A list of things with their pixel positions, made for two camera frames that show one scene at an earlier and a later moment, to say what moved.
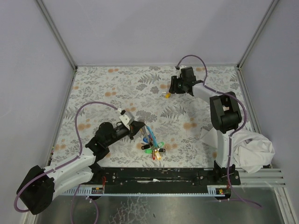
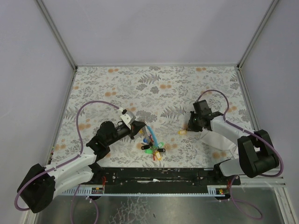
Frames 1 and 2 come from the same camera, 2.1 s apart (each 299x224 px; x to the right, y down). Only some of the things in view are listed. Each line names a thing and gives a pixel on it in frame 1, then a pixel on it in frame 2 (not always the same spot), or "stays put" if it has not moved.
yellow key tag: [167, 95] to [182, 132]
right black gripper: [174, 84] to [193, 124]
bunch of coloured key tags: [155, 148] stays put
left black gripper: [135, 129] stays put
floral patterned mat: [172, 122] stays put
